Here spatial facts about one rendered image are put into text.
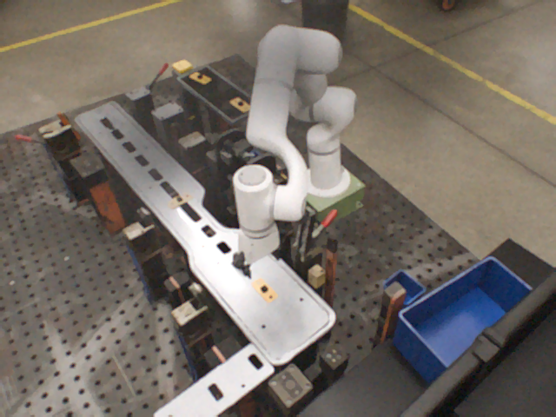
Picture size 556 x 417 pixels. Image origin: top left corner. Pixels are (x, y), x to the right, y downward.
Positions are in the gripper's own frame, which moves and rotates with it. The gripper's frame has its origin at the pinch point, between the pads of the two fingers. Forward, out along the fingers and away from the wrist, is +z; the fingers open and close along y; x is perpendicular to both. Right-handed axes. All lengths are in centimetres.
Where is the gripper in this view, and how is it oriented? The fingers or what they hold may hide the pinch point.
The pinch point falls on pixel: (261, 264)
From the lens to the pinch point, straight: 125.9
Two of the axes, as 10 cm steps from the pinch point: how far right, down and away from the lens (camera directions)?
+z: 0.4, 6.8, 7.4
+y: -7.9, 4.8, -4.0
